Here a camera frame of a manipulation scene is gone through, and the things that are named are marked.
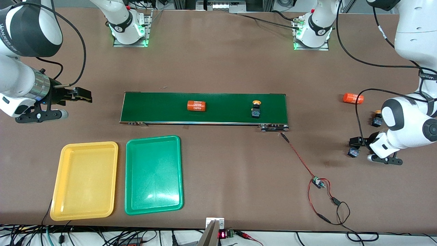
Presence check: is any red black power lead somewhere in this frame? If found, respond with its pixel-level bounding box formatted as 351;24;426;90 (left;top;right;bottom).
307;178;379;242

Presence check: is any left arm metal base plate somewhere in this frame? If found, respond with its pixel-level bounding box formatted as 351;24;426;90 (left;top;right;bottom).
293;17;330;51

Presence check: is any tangled black cable bundle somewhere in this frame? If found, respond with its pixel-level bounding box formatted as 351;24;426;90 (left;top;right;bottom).
0;200;205;246

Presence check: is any aluminium frame with light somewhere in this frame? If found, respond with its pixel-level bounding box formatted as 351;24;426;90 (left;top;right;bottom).
172;0;273;14

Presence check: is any orange cylinder with white print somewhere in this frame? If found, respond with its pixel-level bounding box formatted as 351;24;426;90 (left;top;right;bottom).
343;93;364;105
187;100;208;112

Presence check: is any red black conveyor wire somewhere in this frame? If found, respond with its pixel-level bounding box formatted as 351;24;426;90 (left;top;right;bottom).
280;132;317;180

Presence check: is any green plastic tray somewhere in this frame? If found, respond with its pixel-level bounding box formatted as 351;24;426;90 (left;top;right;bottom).
124;135;184;216

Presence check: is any red clip lead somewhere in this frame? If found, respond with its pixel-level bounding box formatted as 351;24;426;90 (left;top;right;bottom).
236;231;264;246

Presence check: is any grey metal camera bracket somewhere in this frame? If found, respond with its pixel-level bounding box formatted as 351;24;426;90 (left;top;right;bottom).
197;217;225;246

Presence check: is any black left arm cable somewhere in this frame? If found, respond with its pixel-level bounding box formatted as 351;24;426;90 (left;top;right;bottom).
336;0;437;151

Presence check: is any black cable on table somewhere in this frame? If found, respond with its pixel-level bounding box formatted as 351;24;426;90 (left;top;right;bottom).
237;10;302;31

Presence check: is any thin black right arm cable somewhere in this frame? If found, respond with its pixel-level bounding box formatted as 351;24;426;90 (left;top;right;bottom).
36;57;64;81

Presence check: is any yellow plastic tray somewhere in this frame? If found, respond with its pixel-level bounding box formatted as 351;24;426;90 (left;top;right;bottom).
50;141;119;221

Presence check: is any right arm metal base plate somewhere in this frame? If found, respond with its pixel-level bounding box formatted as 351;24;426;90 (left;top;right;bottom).
113;10;152;47

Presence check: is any green conveyor belt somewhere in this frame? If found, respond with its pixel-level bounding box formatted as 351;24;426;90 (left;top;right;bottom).
119;92;290;132

